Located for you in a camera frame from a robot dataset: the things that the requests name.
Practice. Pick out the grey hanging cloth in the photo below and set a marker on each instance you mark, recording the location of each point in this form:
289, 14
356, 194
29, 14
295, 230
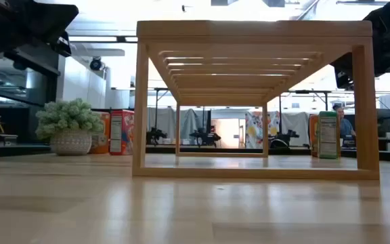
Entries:
189, 122
162, 120

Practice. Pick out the white hanging cloth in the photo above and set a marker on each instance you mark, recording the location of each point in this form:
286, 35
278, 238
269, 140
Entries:
296, 123

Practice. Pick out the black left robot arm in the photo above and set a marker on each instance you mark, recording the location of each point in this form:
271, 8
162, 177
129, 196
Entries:
19, 23

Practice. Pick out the person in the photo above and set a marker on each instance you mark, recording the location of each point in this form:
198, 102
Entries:
345, 128

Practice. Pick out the green Apple Jacks box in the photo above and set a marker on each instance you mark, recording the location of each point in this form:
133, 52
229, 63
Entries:
328, 135

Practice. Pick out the colourful flower-print cloth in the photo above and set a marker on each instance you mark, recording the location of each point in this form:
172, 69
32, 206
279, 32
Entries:
254, 130

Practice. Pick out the red Froot Loops box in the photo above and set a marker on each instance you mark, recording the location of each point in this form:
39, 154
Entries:
127, 135

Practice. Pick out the black background robot arm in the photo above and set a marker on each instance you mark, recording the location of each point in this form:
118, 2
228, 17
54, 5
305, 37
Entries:
155, 135
205, 137
283, 139

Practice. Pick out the round black ceiling camera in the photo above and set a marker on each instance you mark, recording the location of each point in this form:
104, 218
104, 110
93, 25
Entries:
96, 64

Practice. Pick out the round green plant white pot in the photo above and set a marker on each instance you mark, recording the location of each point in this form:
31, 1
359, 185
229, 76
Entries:
69, 142

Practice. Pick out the black monitor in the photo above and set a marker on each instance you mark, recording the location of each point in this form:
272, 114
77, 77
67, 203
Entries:
384, 122

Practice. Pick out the wooden slatted shelf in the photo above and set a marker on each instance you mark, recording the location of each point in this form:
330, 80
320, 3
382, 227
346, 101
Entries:
249, 32

